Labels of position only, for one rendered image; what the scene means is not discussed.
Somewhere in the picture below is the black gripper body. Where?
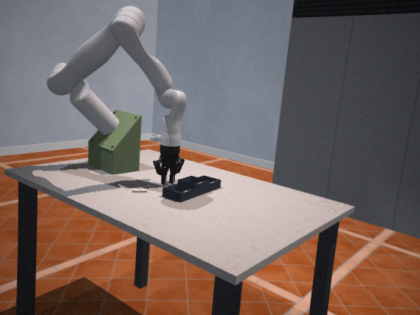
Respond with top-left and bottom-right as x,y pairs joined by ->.
159,145 -> 180,167

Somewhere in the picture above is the dark grey rack of three labelled bins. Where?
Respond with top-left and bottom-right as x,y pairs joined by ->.
162,175 -> 221,203

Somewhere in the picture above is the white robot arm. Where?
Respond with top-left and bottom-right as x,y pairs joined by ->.
47,6 -> 187,147

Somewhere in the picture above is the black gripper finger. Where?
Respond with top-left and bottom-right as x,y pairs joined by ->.
153,158 -> 170,186
169,158 -> 185,185

